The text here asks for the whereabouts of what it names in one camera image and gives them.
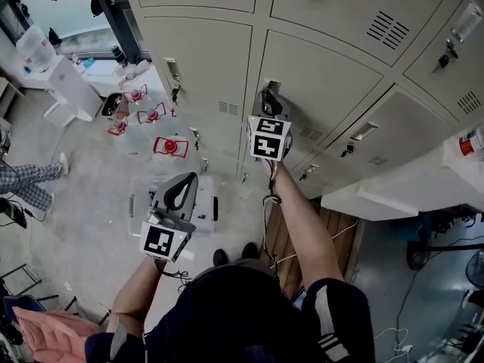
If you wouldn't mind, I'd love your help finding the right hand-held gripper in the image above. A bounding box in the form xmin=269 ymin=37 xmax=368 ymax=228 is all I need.
xmin=247 ymin=89 xmax=294 ymax=163

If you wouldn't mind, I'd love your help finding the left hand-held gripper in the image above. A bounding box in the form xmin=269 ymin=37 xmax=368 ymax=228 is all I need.
xmin=139 ymin=171 xmax=200 ymax=263

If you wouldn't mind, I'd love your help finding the grey metal locker door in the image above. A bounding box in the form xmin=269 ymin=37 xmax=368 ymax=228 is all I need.
xmin=240 ymin=29 xmax=385 ymax=157

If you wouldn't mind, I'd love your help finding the beige metal locker cabinet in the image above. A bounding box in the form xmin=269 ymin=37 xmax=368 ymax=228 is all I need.
xmin=124 ymin=0 xmax=484 ymax=200

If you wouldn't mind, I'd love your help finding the person's left forearm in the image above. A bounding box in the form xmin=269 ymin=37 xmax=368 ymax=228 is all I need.
xmin=109 ymin=257 xmax=167 ymax=336

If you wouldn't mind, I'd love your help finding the person's right forearm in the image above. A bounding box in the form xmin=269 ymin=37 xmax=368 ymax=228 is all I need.
xmin=270 ymin=160 xmax=345 ymax=290

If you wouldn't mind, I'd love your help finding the clear plastic storage bin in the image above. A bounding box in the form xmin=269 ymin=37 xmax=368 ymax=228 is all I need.
xmin=127 ymin=175 xmax=219 ymax=237

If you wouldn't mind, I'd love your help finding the black waste bin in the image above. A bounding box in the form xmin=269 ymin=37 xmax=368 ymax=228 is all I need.
xmin=101 ymin=92 xmax=124 ymax=117

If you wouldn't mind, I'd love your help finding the person's body in navy clothes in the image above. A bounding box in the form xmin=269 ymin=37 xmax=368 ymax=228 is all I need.
xmin=85 ymin=257 xmax=375 ymax=363

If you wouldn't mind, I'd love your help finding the white low table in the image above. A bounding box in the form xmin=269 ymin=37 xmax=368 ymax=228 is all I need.
xmin=80 ymin=57 xmax=154 ymax=90

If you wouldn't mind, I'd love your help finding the white water dispenser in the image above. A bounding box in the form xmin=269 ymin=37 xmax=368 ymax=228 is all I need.
xmin=44 ymin=54 xmax=105 ymax=129

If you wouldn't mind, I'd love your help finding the black phone with lit screen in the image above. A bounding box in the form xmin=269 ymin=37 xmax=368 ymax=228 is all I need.
xmin=292 ymin=286 xmax=310 ymax=312

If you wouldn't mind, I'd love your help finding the wooden plank platform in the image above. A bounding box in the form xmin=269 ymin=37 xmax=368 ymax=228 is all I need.
xmin=259 ymin=197 xmax=360 ymax=300

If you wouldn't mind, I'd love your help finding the pink cushioned chair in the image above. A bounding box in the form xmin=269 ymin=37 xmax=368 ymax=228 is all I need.
xmin=12 ymin=295 xmax=104 ymax=363

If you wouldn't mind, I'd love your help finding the red label bottle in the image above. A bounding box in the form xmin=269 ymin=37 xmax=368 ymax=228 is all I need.
xmin=458 ymin=125 xmax=484 ymax=157

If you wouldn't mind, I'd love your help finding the clear dispenser water bottle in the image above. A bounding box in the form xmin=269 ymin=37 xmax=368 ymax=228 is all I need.
xmin=14 ymin=23 xmax=57 ymax=74

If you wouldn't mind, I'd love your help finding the black standing fan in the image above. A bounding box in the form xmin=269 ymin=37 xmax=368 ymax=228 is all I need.
xmin=406 ymin=239 xmax=484 ymax=293

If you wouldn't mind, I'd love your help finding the dark framed window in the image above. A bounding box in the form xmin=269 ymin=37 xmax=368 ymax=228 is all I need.
xmin=0 ymin=0 xmax=152 ymax=64

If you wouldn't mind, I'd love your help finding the long white cable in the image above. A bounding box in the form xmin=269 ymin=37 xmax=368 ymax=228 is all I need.
xmin=271 ymin=220 xmax=359 ymax=265

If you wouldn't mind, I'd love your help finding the white floor cable with adapter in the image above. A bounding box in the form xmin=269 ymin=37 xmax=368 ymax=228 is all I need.
xmin=374 ymin=327 xmax=413 ymax=355

